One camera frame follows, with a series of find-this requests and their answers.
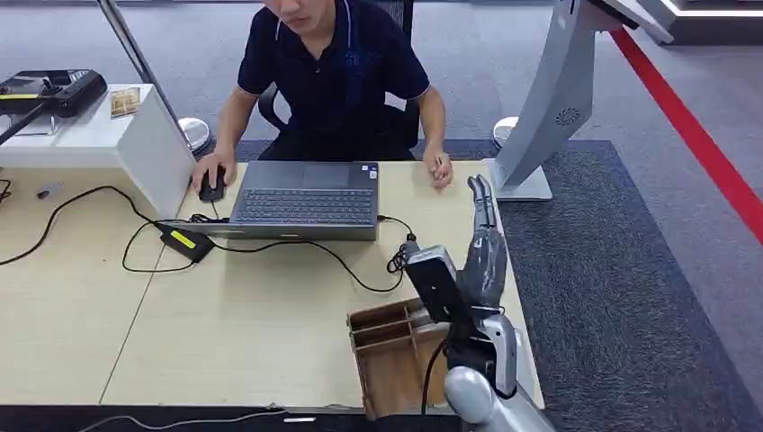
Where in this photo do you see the black power adapter yellow label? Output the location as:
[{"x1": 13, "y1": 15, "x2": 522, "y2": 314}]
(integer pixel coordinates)
[{"x1": 157, "y1": 223, "x2": 216, "y2": 264}]

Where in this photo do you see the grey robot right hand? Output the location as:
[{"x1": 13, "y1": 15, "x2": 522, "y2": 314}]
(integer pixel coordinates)
[{"x1": 455, "y1": 174, "x2": 509, "y2": 311}]

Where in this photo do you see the person's right hand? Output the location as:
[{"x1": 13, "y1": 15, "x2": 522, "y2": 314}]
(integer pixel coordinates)
[{"x1": 190, "y1": 148, "x2": 239, "y2": 194}]

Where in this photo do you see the round metal base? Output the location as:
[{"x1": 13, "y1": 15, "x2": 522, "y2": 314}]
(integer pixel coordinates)
[
  {"x1": 491, "y1": 115, "x2": 522, "y2": 149},
  {"x1": 176, "y1": 116, "x2": 213, "y2": 155}
]

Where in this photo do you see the dark platform with light strip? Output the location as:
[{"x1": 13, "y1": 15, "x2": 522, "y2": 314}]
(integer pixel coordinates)
[{"x1": 654, "y1": 0, "x2": 763, "y2": 47}]

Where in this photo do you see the person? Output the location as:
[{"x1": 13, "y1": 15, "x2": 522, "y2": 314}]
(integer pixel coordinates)
[{"x1": 190, "y1": 0, "x2": 454, "y2": 194}]

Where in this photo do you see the wooden compartment box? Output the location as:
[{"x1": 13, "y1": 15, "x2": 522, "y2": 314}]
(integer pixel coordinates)
[{"x1": 346, "y1": 297, "x2": 455, "y2": 421}]

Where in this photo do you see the black mains cable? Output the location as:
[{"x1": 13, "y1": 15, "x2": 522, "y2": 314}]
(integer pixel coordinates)
[{"x1": 0, "y1": 184, "x2": 163, "y2": 267}]

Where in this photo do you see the white cabinet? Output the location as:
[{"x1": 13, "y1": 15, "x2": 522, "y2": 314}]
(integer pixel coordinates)
[{"x1": 0, "y1": 83, "x2": 197, "y2": 220}]

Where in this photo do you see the black laptop charging cable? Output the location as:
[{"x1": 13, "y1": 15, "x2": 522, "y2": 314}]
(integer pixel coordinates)
[{"x1": 121, "y1": 213, "x2": 421, "y2": 295}]

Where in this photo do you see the slanted metal pole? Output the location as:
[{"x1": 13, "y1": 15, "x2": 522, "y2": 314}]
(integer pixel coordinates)
[{"x1": 96, "y1": 0, "x2": 193, "y2": 151}]

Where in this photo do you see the grey laptop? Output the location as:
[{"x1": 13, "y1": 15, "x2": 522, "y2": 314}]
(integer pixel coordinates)
[{"x1": 171, "y1": 160, "x2": 382, "y2": 243}]

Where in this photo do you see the black computer mouse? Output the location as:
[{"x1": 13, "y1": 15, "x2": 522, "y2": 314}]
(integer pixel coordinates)
[{"x1": 198, "y1": 165, "x2": 229, "y2": 203}]

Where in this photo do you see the black remote controller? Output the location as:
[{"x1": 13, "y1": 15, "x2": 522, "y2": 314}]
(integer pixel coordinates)
[{"x1": 0, "y1": 68, "x2": 109, "y2": 119}]

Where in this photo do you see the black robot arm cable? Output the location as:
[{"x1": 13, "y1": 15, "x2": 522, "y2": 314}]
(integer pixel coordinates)
[{"x1": 419, "y1": 336, "x2": 449, "y2": 417}]

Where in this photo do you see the white cable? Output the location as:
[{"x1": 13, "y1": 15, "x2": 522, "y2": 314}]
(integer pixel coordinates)
[{"x1": 77, "y1": 408, "x2": 289, "y2": 432}]

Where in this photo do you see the person's left hand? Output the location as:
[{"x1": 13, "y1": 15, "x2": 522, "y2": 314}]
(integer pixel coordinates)
[{"x1": 422, "y1": 145, "x2": 454, "y2": 191}]

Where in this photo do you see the silver kiosk stand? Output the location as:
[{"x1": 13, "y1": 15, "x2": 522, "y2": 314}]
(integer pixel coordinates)
[{"x1": 488, "y1": 0, "x2": 677, "y2": 203}]

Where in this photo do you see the small printed card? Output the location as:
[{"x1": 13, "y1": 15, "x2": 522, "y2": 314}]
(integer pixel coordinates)
[{"x1": 109, "y1": 86, "x2": 142, "y2": 119}]

